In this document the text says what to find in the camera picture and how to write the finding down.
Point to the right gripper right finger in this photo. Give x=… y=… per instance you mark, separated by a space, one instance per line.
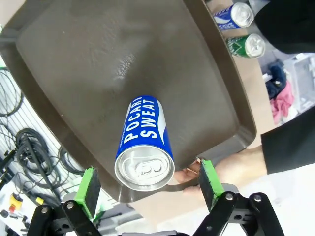
x=211 y=186

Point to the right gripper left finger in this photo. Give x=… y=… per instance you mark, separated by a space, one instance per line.
x=88 y=194

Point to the blue Pocari Sweat can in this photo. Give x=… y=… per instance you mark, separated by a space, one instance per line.
x=145 y=137
x=233 y=16

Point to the dark brown serving tray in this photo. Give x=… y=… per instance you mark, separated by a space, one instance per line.
x=110 y=61

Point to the person's left forearm black sleeve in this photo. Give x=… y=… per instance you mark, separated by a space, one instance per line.
x=290 y=145

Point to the person in black cardigan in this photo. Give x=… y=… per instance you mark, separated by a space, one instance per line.
x=285 y=24

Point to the person's left hand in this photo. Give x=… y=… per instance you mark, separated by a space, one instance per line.
x=241 y=166

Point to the yellow emergency stop button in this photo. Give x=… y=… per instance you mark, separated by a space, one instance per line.
x=16 y=200

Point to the pink cloth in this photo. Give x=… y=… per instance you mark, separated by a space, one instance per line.
x=283 y=105

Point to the navy cloth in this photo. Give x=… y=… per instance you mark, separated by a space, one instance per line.
x=276 y=81

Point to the clear plastic storage bin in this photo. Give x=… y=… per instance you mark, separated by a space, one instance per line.
x=302 y=81

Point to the green Chilsung cider can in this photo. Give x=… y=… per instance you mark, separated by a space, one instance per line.
x=246 y=45

